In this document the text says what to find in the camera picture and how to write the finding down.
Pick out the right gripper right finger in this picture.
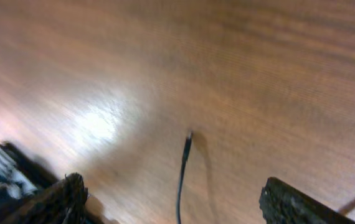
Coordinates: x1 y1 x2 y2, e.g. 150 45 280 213
259 177 355 224

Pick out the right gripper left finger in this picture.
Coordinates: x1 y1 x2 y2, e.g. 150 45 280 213
0 173 88 224

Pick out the black smartphone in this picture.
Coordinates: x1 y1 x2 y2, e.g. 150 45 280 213
0 142 59 208

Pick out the thin black charging cable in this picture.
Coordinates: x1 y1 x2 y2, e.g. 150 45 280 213
175 131 355 224

